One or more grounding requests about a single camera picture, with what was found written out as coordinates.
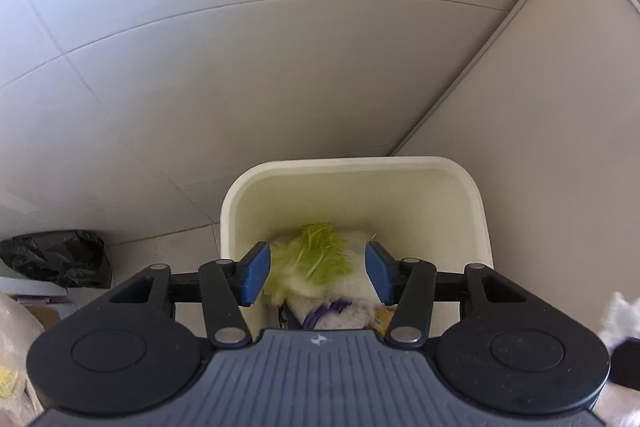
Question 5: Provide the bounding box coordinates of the black plastic bag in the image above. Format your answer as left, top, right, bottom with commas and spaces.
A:
0, 230, 113, 290

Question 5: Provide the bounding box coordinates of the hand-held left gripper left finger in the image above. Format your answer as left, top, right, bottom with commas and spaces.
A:
107, 241, 272, 349

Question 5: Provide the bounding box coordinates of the translucent plastic bag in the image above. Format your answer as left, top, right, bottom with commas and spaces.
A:
0, 292, 46, 427

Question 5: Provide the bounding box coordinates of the napa cabbage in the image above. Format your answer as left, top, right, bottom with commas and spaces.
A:
264, 222, 362, 304

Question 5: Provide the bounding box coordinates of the yellow cardboard box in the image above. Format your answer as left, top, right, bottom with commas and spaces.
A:
370, 304, 399, 338

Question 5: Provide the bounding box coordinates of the cream plastic trash bin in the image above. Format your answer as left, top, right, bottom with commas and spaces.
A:
220, 156, 495, 343

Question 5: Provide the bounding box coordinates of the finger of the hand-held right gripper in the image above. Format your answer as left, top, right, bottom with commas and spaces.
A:
610, 338, 640, 391

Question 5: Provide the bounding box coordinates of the cabbage leaf scrap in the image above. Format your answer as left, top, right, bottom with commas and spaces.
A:
0, 367, 20, 400

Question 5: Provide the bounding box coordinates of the beige cabinet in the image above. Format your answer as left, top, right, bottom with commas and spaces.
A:
390, 0, 640, 358

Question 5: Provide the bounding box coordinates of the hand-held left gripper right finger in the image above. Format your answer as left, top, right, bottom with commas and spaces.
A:
365, 241, 531, 349

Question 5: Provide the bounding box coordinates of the white tissue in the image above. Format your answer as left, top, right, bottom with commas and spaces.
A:
599, 291, 640, 349

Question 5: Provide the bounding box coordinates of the white foam net sleeve bundle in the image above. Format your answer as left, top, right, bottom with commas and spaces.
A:
282, 232, 387, 332

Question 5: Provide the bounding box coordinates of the brown cardboard box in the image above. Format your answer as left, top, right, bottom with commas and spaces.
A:
17, 296, 68, 325

